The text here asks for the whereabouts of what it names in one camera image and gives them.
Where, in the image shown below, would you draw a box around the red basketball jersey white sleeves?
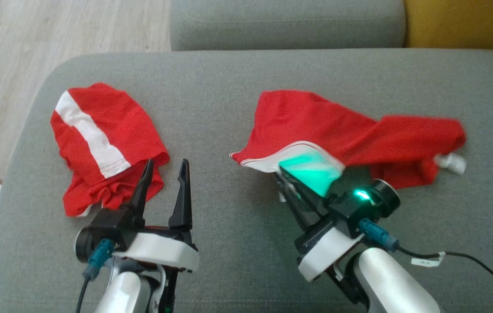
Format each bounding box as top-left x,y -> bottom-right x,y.
230,90 -> 467,190

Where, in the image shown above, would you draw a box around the red shorts white stripe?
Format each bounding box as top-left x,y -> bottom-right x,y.
50,83 -> 171,217

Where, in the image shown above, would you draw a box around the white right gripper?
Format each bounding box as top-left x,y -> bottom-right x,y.
276,150 -> 364,282

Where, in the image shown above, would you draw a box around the yellow cushion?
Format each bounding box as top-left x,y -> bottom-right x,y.
404,0 -> 493,50

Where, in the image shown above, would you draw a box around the grey sofa back cushion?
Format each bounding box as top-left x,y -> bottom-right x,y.
169,0 -> 407,51

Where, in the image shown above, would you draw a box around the black right cable teal plug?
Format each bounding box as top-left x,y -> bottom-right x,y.
358,217 -> 493,307

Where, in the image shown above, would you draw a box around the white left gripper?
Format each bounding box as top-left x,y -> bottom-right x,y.
114,159 -> 199,313

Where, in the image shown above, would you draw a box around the white right cable tag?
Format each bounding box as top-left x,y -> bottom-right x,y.
411,251 -> 446,267

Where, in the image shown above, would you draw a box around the grey sofa seat cushion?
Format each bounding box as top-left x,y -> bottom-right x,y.
0,48 -> 493,313

